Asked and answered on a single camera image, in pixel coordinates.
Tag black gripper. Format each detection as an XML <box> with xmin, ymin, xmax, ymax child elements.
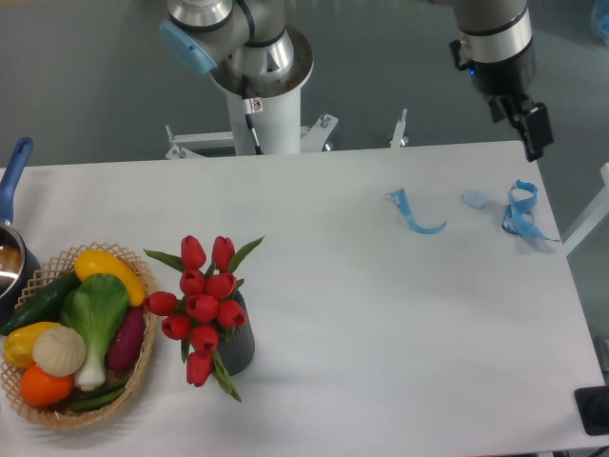
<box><xmin>449</xmin><ymin>40</ymin><xmax>554</xmax><ymax>162</ymax></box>

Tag red tulip bouquet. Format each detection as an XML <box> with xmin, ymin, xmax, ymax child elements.
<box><xmin>144</xmin><ymin>235</ymin><xmax>263</xmax><ymax>402</ymax></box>

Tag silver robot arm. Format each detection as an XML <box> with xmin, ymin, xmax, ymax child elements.
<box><xmin>160</xmin><ymin>1</ymin><xmax>554</xmax><ymax>161</ymax></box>

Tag dark grey ribbed vase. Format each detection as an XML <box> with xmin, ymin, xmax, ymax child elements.
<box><xmin>217</xmin><ymin>291</ymin><xmax>256</xmax><ymax>376</ymax></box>

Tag light blue small piece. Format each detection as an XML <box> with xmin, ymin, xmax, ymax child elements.
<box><xmin>462</xmin><ymin>190</ymin><xmax>487</xmax><ymax>210</ymax></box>

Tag blue tangled ribbon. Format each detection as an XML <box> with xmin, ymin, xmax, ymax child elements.
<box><xmin>501</xmin><ymin>180</ymin><xmax>560</xmax><ymax>246</ymax></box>

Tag blue curved strip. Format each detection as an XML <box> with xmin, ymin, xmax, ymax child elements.
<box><xmin>386</xmin><ymin>188</ymin><xmax>447</xmax><ymax>235</ymax></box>

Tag black device at edge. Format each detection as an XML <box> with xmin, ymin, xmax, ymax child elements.
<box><xmin>574</xmin><ymin>386</ymin><xmax>609</xmax><ymax>436</ymax></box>

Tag yellow squash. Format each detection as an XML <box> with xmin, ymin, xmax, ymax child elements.
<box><xmin>73</xmin><ymin>248</ymin><xmax>147</xmax><ymax>308</ymax></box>

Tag purple sweet potato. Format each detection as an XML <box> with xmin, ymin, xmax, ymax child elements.
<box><xmin>107</xmin><ymin>308</ymin><xmax>145</xmax><ymax>371</ymax></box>

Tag green bok choy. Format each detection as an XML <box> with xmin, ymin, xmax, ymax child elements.
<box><xmin>60</xmin><ymin>273</ymin><xmax>129</xmax><ymax>391</ymax></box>

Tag woven wicker basket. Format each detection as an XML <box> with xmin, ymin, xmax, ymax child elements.
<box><xmin>1</xmin><ymin>242</ymin><xmax>158</xmax><ymax>430</ymax></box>

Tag green bean pods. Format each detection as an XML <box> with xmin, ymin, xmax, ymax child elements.
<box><xmin>67</xmin><ymin>377</ymin><xmax>128</xmax><ymax>413</ymax></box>

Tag green cucumber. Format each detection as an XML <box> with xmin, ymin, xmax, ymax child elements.
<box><xmin>1</xmin><ymin>271</ymin><xmax>81</xmax><ymax>336</ymax></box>

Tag yellow bell pepper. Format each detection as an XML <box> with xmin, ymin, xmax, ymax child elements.
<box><xmin>3</xmin><ymin>322</ymin><xmax>60</xmax><ymax>369</ymax></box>

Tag orange fruit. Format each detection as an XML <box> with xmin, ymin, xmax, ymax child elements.
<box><xmin>20</xmin><ymin>365</ymin><xmax>74</xmax><ymax>407</ymax></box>

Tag white frame at right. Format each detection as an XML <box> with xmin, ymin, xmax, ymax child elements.
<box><xmin>563</xmin><ymin>163</ymin><xmax>608</xmax><ymax>256</ymax></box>

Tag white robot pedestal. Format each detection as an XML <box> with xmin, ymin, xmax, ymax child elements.
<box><xmin>226</xmin><ymin>89</ymin><xmax>301</xmax><ymax>156</ymax></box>

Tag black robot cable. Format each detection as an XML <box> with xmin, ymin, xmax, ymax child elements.
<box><xmin>240</xmin><ymin>74</ymin><xmax>265</xmax><ymax>156</ymax></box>

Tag white metal base frame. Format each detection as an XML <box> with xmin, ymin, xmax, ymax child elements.
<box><xmin>166</xmin><ymin>108</ymin><xmax>409</xmax><ymax>159</ymax></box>

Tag blue handled saucepan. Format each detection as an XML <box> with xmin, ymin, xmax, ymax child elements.
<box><xmin>1</xmin><ymin>137</ymin><xmax>40</xmax><ymax>324</ymax></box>

